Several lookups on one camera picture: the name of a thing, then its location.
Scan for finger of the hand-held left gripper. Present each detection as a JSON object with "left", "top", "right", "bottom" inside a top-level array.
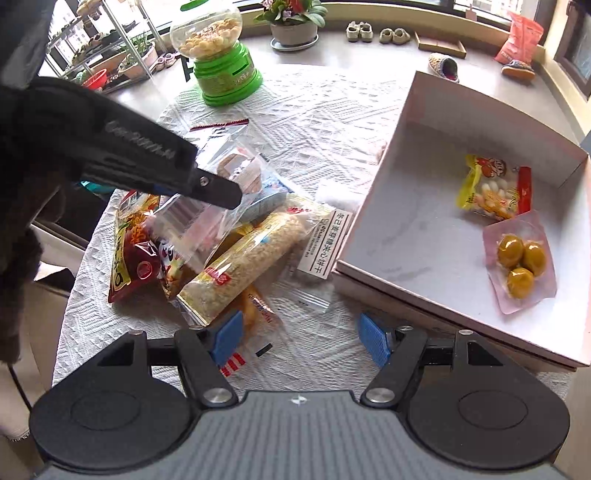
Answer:
[{"left": 185, "top": 164, "right": 244, "bottom": 211}]

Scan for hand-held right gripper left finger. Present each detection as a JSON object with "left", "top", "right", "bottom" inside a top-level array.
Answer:
[{"left": 95, "top": 310, "right": 244, "bottom": 409}]

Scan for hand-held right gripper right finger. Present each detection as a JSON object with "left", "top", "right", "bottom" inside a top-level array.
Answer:
[{"left": 359, "top": 313, "right": 505, "bottom": 409}]

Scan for clear zip bag pink sweets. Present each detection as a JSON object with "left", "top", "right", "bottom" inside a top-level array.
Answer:
[{"left": 143, "top": 191, "right": 241, "bottom": 277}]

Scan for yellow mushroom print snack packet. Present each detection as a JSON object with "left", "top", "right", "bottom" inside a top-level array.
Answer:
[{"left": 156, "top": 240, "right": 205, "bottom": 302}]

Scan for red snack packet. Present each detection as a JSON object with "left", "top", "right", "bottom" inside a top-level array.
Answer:
[{"left": 108, "top": 190, "right": 163, "bottom": 304}]

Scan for pink cardboard box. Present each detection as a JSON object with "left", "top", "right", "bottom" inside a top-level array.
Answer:
[{"left": 331, "top": 70, "right": 591, "bottom": 374}]

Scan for clear bag with pastry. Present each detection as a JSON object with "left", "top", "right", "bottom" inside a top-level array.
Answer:
[{"left": 187, "top": 117, "right": 298, "bottom": 220}]

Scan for orange bread packet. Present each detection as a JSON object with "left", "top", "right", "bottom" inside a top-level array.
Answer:
[{"left": 216, "top": 285, "right": 283, "bottom": 380}]

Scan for red bowl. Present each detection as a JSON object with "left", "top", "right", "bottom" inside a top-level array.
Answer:
[{"left": 78, "top": 69, "right": 108, "bottom": 91}]

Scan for long rice cracker packet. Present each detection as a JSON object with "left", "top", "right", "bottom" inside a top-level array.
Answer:
[{"left": 178, "top": 198, "right": 336, "bottom": 326}]

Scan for planter with green shoots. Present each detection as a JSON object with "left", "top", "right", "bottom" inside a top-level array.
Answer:
[{"left": 117, "top": 33, "right": 158, "bottom": 78}]

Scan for white textured tablecloth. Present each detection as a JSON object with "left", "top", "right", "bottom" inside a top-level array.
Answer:
[{"left": 52, "top": 65, "right": 574, "bottom": 403}]

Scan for clear packet white label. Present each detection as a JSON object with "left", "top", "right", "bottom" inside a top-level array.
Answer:
[{"left": 277, "top": 209, "right": 355, "bottom": 311}]

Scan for metal plant rack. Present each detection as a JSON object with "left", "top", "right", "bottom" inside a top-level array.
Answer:
[{"left": 41, "top": 0, "right": 160, "bottom": 96}]

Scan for green snack dispenser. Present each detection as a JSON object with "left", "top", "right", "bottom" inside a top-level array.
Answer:
[{"left": 169, "top": 0, "right": 264, "bottom": 108}]

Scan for white fluffy packet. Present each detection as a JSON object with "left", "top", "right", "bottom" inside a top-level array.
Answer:
[{"left": 318, "top": 181, "right": 364, "bottom": 214}]

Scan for pink packet green olives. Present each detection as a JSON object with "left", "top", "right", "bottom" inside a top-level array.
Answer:
[{"left": 482, "top": 210, "right": 558, "bottom": 316}]

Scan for potted flowering plant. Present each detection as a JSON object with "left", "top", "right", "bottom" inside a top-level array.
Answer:
[{"left": 253, "top": 0, "right": 329, "bottom": 51}]

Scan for yellow bean snack packet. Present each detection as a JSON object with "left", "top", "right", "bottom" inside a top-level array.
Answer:
[{"left": 456, "top": 154, "right": 533, "bottom": 222}]

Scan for grey knitted slipper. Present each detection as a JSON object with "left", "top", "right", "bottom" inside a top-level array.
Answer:
[{"left": 428, "top": 52, "right": 461, "bottom": 84}]

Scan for shallow wooden tray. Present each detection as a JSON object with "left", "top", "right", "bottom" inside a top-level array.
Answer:
[{"left": 413, "top": 31, "right": 467, "bottom": 59}]

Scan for orange blue knitted slipper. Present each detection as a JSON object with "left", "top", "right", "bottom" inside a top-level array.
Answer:
[{"left": 501, "top": 59, "right": 537, "bottom": 83}]

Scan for orange foil packet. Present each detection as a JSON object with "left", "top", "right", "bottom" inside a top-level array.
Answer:
[{"left": 494, "top": 11, "right": 545, "bottom": 66}]

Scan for dark framed panel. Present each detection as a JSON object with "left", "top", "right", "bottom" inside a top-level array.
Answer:
[{"left": 553, "top": 0, "right": 591, "bottom": 101}]

